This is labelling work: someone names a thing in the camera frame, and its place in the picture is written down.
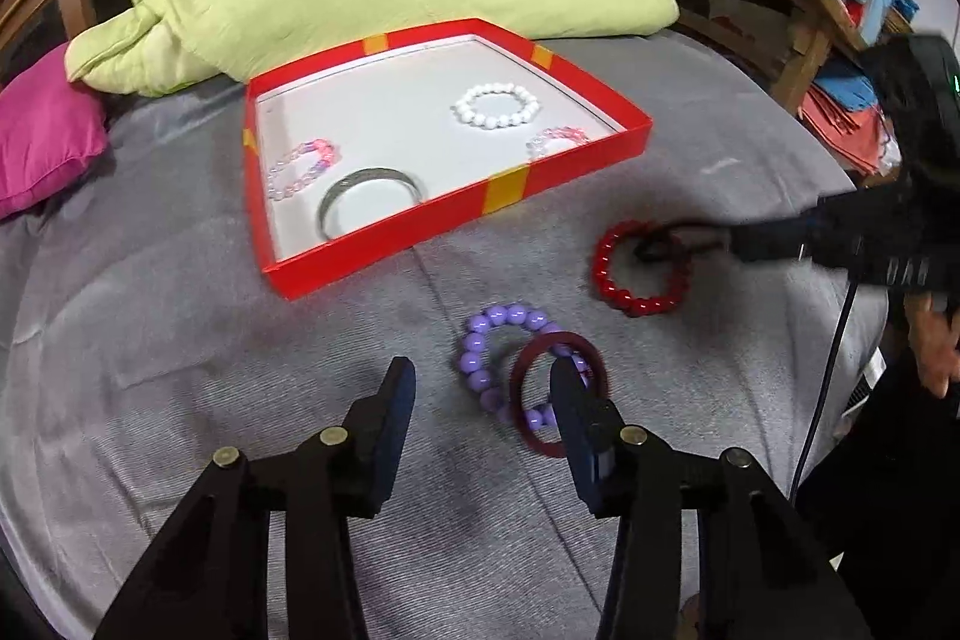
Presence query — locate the silver metal bangle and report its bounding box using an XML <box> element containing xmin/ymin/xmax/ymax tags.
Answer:
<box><xmin>319</xmin><ymin>166</ymin><xmax>422</xmax><ymax>242</ymax></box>

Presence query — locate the red bead bracelet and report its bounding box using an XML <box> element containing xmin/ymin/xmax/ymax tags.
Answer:
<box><xmin>591</xmin><ymin>220</ymin><xmax>695</xmax><ymax>317</ymax></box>

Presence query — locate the white bead bracelet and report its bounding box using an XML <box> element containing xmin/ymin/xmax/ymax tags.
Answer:
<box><xmin>451</xmin><ymin>83</ymin><xmax>541</xmax><ymax>131</ymax></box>

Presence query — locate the magenta pillow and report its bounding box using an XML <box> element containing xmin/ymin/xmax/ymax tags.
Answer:
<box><xmin>0</xmin><ymin>44</ymin><xmax>110</xmax><ymax>220</ymax></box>

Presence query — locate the dark red hair ring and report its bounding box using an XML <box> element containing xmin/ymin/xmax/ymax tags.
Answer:
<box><xmin>508</xmin><ymin>331</ymin><xmax>607</xmax><ymax>459</ymax></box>

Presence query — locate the person's dark clothing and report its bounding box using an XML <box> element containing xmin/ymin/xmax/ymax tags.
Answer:
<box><xmin>795</xmin><ymin>415</ymin><xmax>960</xmax><ymax>640</ymax></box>

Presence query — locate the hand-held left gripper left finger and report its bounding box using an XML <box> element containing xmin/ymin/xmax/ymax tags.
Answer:
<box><xmin>94</xmin><ymin>355</ymin><xmax>417</xmax><ymax>640</ymax></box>

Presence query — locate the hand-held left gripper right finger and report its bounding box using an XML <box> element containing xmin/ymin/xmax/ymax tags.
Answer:
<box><xmin>547</xmin><ymin>356</ymin><xmax>875</xmax><ymax>640</ymax></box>

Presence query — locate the person's right hand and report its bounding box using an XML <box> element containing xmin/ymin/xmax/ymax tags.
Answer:
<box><xmin>906</xmin><ymin>293</ymin><xmax>960</xmax><ymax>398</ymax></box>

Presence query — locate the black cable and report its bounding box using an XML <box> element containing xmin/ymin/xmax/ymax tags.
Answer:
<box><xmin>787</xmin><ymin>280</ymin><xmax>860</xmax><ymax>506</ymax></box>

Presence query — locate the red cardboard box tray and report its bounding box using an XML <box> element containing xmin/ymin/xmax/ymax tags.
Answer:
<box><xmin>244</xmin><ymin>17</ymin><xmax>653</xmax><ymax>301</ymax></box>

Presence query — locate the purple bead bracelet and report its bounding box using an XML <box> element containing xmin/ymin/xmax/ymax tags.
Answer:
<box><xmin>459</xmin><ymin>305</ymin><xmax>593</xmax><ymax>435</ymax></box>

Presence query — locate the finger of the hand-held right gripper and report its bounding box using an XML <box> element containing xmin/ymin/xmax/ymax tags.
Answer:
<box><xmin>716</xmin><ymin>209</ymin><xmax>826</xmax><ymax>266</ymax></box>

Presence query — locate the stack of red paper bags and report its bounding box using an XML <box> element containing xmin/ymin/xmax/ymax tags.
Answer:
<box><xmin>799</xmin><ymin>85</ymin><xmax>901</xmax><ymax>176</ymax></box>

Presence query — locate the pink clear bead bracelet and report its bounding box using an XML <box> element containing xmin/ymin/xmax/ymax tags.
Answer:
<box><xmin>525</xmin><ymin>125</ymin><xmax>591</xmax><ymax>163</ymax></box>
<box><xmin>266</xmin><ymin>139</ymin><xmax>342</xmax><ymax>202</ymax></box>

